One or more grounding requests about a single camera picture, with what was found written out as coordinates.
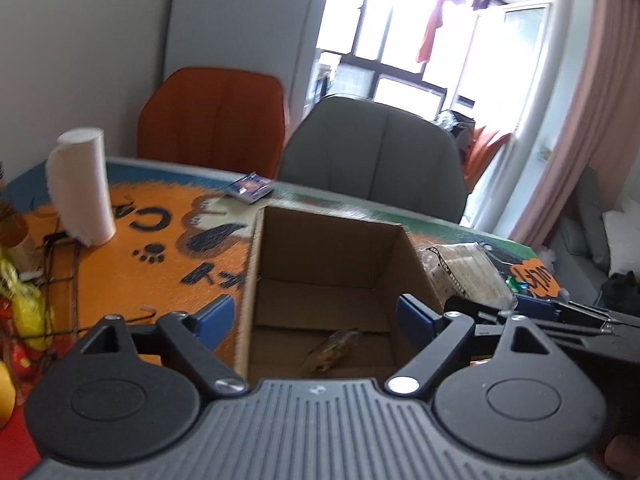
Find glass bottle amber liquid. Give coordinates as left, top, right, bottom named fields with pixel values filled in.
left=0, top=176, right=39, bottom=272

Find clear white snack package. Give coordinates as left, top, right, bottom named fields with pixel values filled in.
left=418, top=243, right=516, bottom=310

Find orange chair by window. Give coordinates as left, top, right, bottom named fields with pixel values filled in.
left=463, top=126, right=512, bottom=194

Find orange bread snack package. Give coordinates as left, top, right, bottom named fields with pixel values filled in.
left=299, top=328, right=360, bottom=376

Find open cardboard box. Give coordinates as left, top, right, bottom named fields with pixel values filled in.
left=233, top=206, right=442, bottom=385

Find black clothes on sofa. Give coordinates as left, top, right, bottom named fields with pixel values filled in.
left=601, top=271, right=640, bottom=318

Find white paper towel roll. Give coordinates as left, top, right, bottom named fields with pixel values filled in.
left=46, top=128, right=116, bottom=247

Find grey sofa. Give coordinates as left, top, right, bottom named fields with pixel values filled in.
left=549, top=168, right=639, bottom=308

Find pink curtain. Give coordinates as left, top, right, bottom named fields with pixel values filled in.
left=510, top=0, right=639, bottom=247

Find dark backpack on chair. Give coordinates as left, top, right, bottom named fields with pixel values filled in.
left=435, top=110, right=475, bottom=157

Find hanging red garment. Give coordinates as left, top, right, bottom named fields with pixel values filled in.
left=416, top=2, right=444, bottom=63

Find grey chair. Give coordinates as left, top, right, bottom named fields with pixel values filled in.
left=278, top=96, right=468, bottom=223

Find white pillow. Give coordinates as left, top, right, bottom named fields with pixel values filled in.
left=603, top=210, right=640, bottom=278

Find black wire rack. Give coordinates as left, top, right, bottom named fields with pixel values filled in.
left=42, top=231, right=158, bottom=351

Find blue tissue packet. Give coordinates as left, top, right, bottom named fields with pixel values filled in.
left=226, top=172, right=273, bottom=205

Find white board against wall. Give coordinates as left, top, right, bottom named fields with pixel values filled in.
left=164, top=0, right=326, bottom=128

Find yellow plastic bag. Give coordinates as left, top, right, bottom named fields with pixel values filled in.
left=1, top=258, right=53, bottom=352

